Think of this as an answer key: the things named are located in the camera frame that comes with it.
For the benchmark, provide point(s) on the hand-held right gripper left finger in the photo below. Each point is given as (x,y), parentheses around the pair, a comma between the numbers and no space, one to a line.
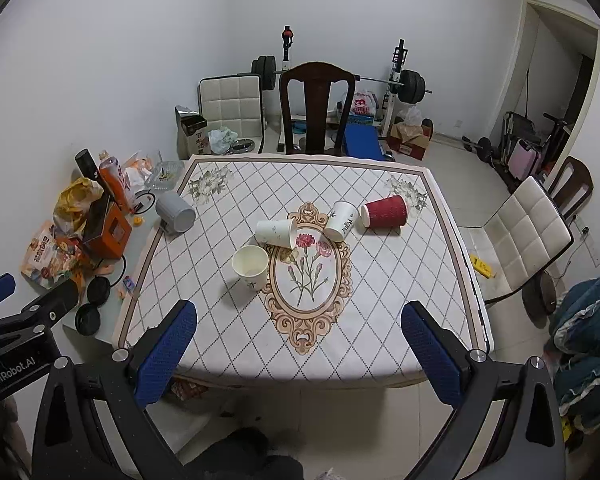
(162,360)

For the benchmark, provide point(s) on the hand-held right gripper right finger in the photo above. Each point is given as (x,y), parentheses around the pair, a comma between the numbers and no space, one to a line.
(432,360)

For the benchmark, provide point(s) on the plain white paper cup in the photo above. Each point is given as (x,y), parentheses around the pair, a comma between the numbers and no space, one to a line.
(250,267)

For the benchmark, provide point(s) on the red ribbed paper cup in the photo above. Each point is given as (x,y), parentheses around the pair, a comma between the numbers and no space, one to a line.
(385,211)

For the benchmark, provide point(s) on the white cup with plant print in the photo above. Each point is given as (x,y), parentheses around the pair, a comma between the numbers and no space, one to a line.
(341,220)

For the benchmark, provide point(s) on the white speckled paper cup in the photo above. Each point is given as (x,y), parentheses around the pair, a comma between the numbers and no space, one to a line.
(277,232)

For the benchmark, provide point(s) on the black round lid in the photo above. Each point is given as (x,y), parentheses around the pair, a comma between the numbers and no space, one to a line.
(97,291)
(87,321)

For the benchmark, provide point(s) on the orange snack bag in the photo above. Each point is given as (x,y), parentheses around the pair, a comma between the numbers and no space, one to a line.
(45,255)

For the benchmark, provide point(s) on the orange box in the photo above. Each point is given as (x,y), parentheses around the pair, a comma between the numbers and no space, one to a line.
(107,232)

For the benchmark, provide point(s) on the floral patterned tablecloth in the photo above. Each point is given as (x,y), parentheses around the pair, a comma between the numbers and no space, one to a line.
(380,285)

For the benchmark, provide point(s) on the yellow plastic bag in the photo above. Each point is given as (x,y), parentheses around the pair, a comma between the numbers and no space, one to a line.
(75,200)

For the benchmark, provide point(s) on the yellow floor item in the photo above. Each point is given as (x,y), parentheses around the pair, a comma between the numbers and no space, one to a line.
(482,266)

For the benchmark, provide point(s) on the person's dark trouser leg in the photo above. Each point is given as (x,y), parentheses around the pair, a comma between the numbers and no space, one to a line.
(250,455)

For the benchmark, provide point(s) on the orange drink bottle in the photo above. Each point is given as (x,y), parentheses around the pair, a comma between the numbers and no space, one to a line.
(115,180)

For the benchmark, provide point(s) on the black cylinder bottle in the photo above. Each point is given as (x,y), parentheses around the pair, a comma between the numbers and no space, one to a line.
(86,164)

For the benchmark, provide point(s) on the grey mug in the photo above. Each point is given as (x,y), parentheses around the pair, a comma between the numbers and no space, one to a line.
(176,212)

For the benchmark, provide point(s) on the white padded chair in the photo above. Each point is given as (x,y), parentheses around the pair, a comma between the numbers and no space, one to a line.
(520,240)
(230,102)

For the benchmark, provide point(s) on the blue denim cloth pile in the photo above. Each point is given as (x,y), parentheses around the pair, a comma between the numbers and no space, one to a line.
(590,340)

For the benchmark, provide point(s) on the clear plastic container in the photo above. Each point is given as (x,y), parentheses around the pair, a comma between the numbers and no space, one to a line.
(162,174)

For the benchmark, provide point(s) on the black floor dumbbell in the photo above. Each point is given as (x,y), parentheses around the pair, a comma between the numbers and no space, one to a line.
(480,147)

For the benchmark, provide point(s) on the pink suitcase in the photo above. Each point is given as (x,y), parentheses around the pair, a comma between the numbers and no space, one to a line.
(522,161)

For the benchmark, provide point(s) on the red and brown cardboard box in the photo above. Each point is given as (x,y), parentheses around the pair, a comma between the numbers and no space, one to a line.
(411,139)

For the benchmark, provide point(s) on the blue weight bench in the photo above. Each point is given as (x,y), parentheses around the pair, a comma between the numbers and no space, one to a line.
(362,142)

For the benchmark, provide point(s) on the crumpled white plastic bag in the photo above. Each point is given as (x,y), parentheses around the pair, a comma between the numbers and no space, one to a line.
(222,137)

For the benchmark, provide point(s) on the dark wooden chair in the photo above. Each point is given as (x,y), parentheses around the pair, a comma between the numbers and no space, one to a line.
(317,105)
(577,180)

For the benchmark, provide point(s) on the clear plastic bag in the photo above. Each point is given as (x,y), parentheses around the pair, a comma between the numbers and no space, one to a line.
(412,116)

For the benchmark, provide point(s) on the black scooter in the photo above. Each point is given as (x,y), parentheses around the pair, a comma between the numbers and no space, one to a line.
(555,135)

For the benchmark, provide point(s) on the red and white plastic bag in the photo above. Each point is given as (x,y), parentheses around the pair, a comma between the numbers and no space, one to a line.
(362,105)

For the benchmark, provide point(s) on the barbell with black plates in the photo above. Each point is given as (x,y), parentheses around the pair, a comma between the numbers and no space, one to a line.
(412,87)

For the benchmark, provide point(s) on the white barbell rack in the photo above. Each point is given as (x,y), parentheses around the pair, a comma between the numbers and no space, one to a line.
(396,80)

